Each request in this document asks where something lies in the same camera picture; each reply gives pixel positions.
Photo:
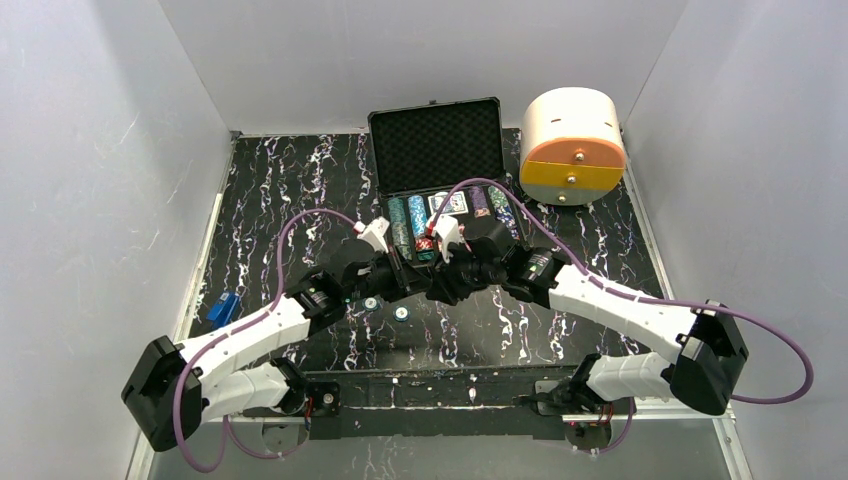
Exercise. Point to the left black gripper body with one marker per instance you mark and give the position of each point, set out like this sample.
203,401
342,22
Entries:
400,276

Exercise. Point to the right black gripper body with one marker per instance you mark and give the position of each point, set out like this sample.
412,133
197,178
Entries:
448,279

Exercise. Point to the green poker chip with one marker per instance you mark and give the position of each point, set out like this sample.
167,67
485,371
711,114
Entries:
371,304

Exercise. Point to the teal poker chip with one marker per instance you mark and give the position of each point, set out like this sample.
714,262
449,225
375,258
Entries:
401,314

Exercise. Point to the blue playing card deck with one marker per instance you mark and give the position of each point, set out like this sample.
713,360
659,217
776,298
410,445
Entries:
456,204

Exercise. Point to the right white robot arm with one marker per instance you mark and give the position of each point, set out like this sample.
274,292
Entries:
695,355

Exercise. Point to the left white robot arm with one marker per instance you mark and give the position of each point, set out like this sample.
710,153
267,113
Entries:
175,387

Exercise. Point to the cyan red chip stack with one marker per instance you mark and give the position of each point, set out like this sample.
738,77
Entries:
418,216

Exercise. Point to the green blue white chip stack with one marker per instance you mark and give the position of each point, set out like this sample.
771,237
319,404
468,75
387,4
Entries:
503,210

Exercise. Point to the purple orange chip stack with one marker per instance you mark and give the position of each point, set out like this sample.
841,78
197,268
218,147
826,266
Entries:
479,202

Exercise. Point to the black poker chip case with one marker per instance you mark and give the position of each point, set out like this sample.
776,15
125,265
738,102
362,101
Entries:
429,149

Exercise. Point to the white round drawer cabinet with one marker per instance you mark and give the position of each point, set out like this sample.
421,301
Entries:
572,151

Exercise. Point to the blue stapler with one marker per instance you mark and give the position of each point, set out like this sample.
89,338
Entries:
224,310

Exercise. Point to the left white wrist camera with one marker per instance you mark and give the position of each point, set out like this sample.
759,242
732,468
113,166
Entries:
374,233

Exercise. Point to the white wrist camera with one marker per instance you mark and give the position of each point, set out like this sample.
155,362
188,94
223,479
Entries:
374,233
447,233

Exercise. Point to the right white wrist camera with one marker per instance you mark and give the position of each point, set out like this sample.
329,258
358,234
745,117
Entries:
447,233

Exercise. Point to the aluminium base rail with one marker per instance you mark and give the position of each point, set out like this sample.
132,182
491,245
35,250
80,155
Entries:
477,401

